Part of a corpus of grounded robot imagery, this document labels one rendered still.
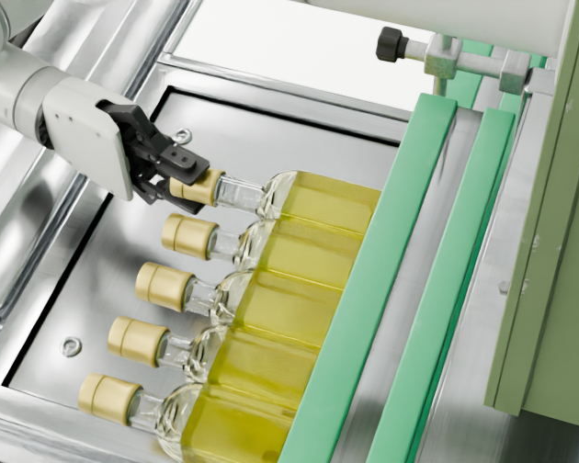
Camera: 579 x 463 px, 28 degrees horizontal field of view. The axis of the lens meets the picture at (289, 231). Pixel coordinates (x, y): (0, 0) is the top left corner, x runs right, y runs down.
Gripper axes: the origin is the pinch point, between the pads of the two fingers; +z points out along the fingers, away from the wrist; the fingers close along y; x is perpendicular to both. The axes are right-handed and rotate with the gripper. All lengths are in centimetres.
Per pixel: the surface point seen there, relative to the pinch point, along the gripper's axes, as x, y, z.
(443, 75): 12.0, 14.3, 19.3
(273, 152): 15.7, -12.4, -1.8
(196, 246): -6.0, 0.8, 5.9
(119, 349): -17.7, 0.4, 6.8
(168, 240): -6.7, 0.7, 3.3
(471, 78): 21.9, 4.5, 17.5
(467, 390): -13.0, 15.3, 35.6
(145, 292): -12.2, 0.6, 5.1
